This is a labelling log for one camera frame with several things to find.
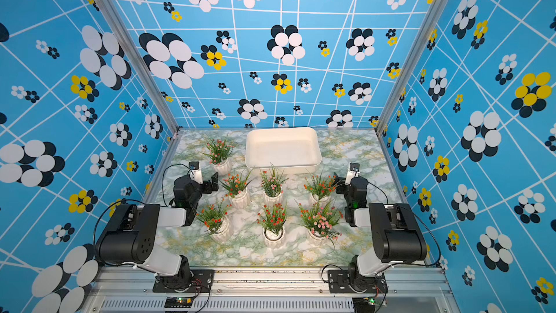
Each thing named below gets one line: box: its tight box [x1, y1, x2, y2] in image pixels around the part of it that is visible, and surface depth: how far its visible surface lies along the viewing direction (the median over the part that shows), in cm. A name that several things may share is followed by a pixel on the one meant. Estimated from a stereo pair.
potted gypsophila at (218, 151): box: [201, 134, 235, 177], surface depth 98 cm
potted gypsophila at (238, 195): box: [218, 169, 254, 210], surface depth 88 cm
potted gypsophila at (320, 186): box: [303, 168, 337, 203], surface depth 86 cm
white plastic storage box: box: [245, 126, 323, 171], surface depth 114 cm
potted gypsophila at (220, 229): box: [195, 198, 236, 242], surface depth 79 cm
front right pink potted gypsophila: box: [298, 201, 344, 241], surface depth 76 cm
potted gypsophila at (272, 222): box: [256, 202, 288, 250], surface depth 78 cm
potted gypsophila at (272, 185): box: [259, 162, 289, 207], surface depth 88 cm
